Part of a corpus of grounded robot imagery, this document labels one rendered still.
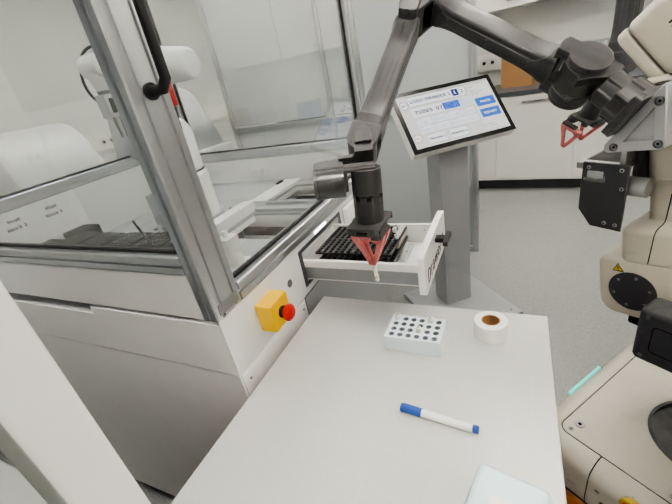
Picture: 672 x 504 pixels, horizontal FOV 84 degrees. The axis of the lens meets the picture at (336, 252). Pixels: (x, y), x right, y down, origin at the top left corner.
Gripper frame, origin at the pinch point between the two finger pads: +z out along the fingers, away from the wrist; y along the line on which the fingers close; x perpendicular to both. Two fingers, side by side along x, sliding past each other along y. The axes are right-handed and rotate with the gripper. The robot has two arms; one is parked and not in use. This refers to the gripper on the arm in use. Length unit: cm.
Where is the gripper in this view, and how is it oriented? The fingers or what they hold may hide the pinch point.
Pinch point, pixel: (373, 260)
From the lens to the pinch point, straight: 77.7
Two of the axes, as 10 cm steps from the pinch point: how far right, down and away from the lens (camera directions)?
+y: -4.0, 4.4, -8.0
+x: 9.1, 0.7, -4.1
